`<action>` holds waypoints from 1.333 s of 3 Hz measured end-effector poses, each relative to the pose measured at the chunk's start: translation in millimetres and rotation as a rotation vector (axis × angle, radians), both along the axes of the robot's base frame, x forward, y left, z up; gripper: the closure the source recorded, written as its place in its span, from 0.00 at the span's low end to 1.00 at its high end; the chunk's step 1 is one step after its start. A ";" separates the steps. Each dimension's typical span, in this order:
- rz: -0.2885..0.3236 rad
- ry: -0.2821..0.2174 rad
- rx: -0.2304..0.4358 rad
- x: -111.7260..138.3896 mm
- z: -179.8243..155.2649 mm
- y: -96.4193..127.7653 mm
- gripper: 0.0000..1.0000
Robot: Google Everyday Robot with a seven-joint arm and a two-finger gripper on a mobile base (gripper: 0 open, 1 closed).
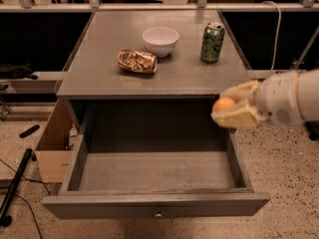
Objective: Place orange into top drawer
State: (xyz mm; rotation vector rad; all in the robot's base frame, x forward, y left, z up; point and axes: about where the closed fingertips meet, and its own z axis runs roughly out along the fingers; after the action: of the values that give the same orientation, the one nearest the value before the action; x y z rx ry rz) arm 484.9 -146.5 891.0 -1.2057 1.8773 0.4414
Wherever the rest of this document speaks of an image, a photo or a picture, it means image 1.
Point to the white bowl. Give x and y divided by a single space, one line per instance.
160 41

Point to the grey cabinet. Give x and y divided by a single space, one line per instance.
177 97

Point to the orange fruit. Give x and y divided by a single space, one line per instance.
223 104

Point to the black pole on floor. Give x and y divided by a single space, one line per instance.
5 219

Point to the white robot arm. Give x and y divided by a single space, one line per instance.
307 95

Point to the crushed gold can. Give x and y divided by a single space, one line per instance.
137 62

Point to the green soda can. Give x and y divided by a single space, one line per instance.
212 41

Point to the small black floor object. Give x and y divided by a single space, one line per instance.
29 131

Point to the open grey drawer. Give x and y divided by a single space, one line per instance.
132 174

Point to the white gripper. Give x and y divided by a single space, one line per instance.
278 96

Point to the metal frame rail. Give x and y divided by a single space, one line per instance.
96 5

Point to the cardboard box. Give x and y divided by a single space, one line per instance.
54 148

